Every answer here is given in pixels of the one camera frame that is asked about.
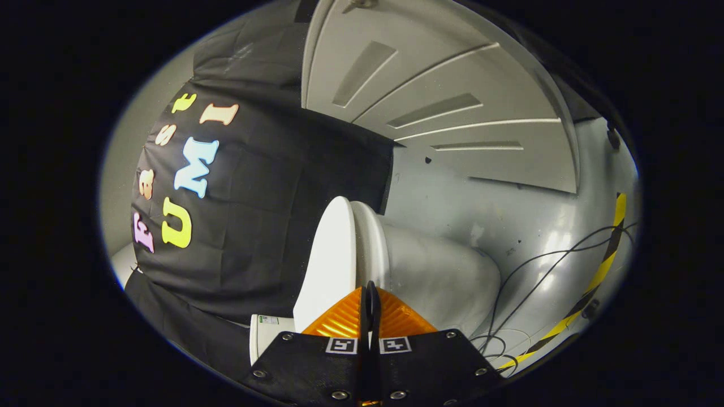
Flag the yellow black hazard tape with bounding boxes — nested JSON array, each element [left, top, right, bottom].
[[498, 193, 628, 371]]

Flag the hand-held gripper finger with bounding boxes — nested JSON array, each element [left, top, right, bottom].
[[370, 283, 504, 407], [243, 281, 374, 407]]

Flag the white toilet tank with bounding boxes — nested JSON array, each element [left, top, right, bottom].
[[249, 314, 296, 366]]

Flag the white toilet lid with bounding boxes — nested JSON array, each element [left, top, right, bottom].
[[293, 196, 357, 334]]

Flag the black backdrop cloth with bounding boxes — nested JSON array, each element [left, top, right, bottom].
[[124, 0, 395, 380]]

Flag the white panel door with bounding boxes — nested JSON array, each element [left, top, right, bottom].
[[301, 0, 581, 194]]

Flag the white toilet bowl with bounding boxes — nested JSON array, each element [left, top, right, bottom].
[[351, 201, 502, 341]]

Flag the black floor cables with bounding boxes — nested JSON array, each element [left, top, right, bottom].
[[469, 223, 637, 377]]

